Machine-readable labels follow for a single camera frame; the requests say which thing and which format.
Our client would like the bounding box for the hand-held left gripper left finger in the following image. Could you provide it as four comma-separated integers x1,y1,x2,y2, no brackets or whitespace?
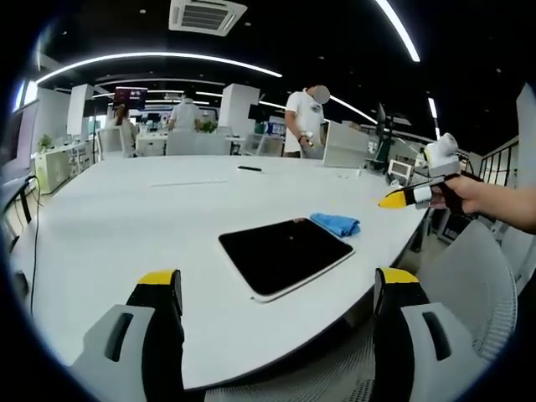
70,269,186,402

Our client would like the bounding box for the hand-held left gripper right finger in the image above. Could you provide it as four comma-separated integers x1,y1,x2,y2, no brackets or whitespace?
374,267,492,402

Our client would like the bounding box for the blue cleaning cloth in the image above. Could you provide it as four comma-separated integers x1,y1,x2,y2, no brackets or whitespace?
309,212,362,238

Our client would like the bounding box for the person's right hand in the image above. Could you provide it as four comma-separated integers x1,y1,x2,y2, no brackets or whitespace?
445,173,487,215

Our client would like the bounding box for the silver laptop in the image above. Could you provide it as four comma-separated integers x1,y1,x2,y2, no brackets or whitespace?
322,121,370,169

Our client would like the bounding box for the grey mesh office chair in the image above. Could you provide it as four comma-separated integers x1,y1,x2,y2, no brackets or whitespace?
204,216,519,402

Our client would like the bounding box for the straight ceiling light strip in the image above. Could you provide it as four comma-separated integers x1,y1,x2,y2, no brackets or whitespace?
374,0,422,64

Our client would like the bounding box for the grey chair back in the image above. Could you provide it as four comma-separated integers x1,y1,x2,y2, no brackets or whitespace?
166,132,232,157

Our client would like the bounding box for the white office chair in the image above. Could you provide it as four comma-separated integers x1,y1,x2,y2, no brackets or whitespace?
97,126,127,161

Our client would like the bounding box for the black laptop stand desk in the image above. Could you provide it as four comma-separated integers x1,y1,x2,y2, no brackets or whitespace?
0,174,35,238

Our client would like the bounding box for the red display screen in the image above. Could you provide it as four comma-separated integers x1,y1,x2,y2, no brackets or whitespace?
113,85,149,111

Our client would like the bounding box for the curved ceiling light strip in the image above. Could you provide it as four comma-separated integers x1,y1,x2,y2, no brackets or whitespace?
36,51,284,85

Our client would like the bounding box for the ceiling air conditioner vent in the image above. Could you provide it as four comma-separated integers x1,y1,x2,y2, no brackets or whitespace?
167,0,249,33

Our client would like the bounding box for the black cable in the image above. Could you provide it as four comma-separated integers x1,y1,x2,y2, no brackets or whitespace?
27,174,44,316

